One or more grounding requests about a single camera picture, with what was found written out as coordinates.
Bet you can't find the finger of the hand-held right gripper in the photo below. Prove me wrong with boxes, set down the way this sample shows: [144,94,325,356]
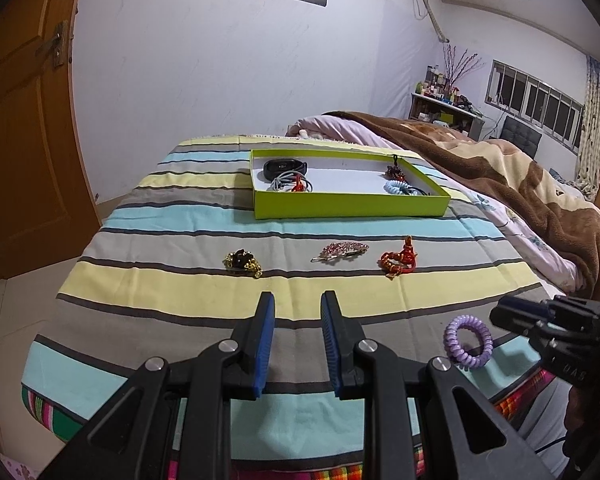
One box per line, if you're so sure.
[489,296,561,342]

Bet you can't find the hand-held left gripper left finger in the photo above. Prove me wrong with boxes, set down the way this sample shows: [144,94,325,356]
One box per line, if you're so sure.
[39,291,277,480]

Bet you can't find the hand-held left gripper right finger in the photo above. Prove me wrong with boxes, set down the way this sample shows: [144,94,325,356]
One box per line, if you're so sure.
[320,290,557,480]

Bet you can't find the purple spiral hair tie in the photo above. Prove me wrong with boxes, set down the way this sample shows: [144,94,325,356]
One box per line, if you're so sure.
[443,314,494,370]

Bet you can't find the green cardboard box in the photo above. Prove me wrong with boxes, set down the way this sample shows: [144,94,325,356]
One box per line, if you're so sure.
[249,148,452,221]

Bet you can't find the grey hair ties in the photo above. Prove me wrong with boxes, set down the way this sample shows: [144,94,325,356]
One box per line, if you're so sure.
[266,171,317,194]

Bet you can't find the black watch band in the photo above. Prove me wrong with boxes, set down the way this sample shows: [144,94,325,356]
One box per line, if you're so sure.
[263,158,310,181]

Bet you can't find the pink plaid blanket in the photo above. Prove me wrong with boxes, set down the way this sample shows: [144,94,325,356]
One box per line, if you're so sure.
[20,365,557,480]

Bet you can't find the gold and dark brooch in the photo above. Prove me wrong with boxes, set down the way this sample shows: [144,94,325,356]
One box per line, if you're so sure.
[222,248,264,279]

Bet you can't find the pink rhinestone hair clip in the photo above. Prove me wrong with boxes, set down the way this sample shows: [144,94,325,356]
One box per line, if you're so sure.
[310,241,370,264]

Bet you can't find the brown fleece blanket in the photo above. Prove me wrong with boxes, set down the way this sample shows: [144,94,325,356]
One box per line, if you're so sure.
[322,111,600,306]

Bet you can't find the striped bed sheet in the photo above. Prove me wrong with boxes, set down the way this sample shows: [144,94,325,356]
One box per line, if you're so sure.
[21,134,561,448]

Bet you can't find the black chair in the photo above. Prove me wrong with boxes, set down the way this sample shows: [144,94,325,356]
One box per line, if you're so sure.
[500,116,544,159]

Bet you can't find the patterned window curtain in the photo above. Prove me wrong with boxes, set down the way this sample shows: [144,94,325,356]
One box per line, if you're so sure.
[575,55,600,202]

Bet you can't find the white desk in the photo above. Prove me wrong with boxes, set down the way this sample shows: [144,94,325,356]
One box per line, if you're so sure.
[410,92,484,139]

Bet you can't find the window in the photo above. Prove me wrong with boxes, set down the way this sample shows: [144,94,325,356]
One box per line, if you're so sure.
[485,59,586,152]

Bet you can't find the group of bottles on desk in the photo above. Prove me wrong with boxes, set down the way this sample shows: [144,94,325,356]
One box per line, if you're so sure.
[415,64,474,109]

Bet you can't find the purple branches in vase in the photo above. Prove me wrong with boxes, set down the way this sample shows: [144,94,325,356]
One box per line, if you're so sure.
[442,42,483,86]

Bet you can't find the wooden door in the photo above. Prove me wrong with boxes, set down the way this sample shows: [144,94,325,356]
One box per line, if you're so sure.
[0,0,104,287]

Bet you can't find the metal door latch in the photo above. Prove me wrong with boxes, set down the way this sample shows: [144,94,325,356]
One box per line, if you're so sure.
[35,20,71,69]

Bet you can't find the red knot bracelet gold beads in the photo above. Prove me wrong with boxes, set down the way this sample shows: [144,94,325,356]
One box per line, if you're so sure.
[378,236,420,281]

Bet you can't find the white wall pipe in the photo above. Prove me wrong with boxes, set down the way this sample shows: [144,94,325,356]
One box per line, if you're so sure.
[412,0,451,44]

